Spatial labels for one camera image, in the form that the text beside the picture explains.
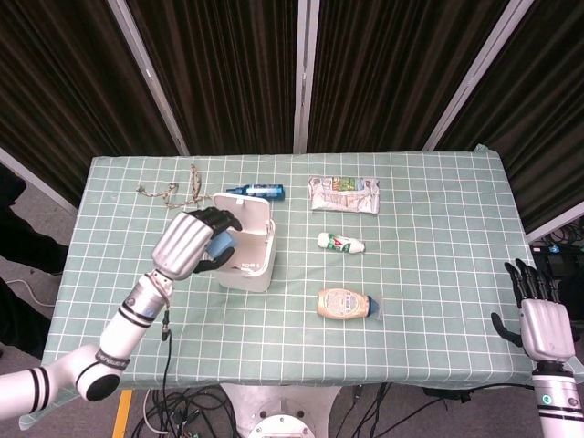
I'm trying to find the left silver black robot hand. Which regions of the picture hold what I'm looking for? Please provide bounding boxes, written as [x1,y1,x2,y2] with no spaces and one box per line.
[151,206,243,282]

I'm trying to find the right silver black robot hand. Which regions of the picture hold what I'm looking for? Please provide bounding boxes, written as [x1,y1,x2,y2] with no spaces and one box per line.
[490,258,576,364]

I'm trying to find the blue foam block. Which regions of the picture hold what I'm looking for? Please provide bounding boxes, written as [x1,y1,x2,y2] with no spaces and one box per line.
[207,231,238,257]

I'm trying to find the white plastic bin box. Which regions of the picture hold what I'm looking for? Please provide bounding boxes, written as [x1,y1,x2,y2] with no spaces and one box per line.
[217,217,277,294]

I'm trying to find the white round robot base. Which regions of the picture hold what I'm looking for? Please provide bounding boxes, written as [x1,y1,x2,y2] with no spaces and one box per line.
[218,382,343,438]

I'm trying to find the black device with blue label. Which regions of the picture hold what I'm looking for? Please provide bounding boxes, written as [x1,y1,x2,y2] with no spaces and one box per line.
[528,227,584,279]

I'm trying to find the blue spray bottle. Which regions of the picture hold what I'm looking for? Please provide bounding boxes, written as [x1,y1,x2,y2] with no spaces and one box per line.
[226,182,287,202]

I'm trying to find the green checkered tablecloth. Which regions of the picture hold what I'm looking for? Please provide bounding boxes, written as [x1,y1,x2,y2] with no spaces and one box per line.
[41,144,536,391]

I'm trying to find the black fabric mass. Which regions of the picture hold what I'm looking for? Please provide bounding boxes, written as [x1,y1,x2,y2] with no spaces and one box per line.
[0,163,69,361]

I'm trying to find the crumpled silver snack packet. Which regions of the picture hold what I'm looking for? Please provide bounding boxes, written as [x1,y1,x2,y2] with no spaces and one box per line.
[308,175,381,214]

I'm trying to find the beige mayonnaise squeeze bottle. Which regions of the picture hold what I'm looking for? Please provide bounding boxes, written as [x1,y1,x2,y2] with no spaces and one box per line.
[317,287,384,320]

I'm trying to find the yellow floor tape strip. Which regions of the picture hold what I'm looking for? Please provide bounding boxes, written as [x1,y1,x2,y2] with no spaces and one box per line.
[111,390,133,438]

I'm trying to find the dark ribbed partition panel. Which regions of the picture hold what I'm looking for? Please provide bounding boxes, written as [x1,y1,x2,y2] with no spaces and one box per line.
[127,0,302,156]
[309,0,512,151]
[0,0,182,206]
[437,0,584,234]

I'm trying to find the braided beige rope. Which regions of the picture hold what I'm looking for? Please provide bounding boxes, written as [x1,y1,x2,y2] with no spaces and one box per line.
[136,163,209,211]

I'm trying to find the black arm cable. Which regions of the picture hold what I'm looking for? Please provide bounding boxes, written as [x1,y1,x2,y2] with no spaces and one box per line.
[152,273,175,398]

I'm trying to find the thin white floor cable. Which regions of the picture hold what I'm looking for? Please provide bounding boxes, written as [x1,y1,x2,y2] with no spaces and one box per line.
[8,277,54,307]

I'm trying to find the white partition rail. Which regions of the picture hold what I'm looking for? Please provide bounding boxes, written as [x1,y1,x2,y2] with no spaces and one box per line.
[0,145,78,215]

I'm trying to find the tangled black floor cables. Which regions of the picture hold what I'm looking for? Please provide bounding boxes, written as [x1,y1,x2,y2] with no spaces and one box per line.
[131,387,247,438]

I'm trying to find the black floor cable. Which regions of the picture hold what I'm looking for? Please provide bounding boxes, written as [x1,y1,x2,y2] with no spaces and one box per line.
[346,382,535,412]

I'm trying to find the white partition post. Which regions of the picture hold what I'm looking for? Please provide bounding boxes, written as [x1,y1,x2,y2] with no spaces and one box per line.
[293,0,321,154]
[109,0,191,156]
[422,0,535,151]

